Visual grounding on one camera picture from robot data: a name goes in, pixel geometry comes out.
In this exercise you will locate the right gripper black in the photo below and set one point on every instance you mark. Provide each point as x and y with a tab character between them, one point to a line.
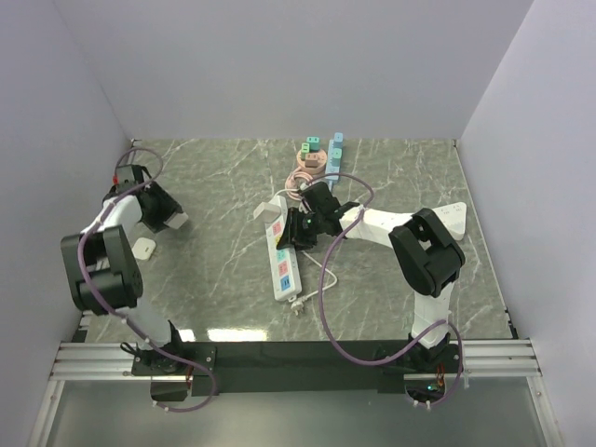
292	237

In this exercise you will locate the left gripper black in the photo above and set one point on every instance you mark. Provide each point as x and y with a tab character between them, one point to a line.
167	207

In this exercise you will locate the white square charger plug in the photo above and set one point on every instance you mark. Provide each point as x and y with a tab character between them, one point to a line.
266	212

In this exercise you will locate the white rounded charger plug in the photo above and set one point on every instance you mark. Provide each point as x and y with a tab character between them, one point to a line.
143	248

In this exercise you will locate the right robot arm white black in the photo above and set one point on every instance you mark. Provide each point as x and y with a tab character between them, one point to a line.
428	255

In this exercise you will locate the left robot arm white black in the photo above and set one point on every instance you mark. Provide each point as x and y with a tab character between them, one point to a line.
102	271

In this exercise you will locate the green plug adapter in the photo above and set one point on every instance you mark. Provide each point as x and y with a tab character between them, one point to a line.
310	145

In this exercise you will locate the blue plug adapter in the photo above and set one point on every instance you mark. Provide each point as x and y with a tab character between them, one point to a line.
336	147

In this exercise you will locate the pink round power strip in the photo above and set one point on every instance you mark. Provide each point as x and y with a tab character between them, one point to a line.
312	163

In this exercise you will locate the blue long power strip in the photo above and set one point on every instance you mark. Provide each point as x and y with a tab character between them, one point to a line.
332	171

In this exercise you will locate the black base bar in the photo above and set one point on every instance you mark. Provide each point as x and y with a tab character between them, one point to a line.
251	367

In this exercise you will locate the white triangular power strip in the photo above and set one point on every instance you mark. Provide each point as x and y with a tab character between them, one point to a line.
454	218

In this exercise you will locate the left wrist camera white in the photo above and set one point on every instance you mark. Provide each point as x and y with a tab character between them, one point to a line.
123	185

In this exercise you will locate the aluminium rail frame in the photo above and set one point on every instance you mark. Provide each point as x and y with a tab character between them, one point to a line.
105	362

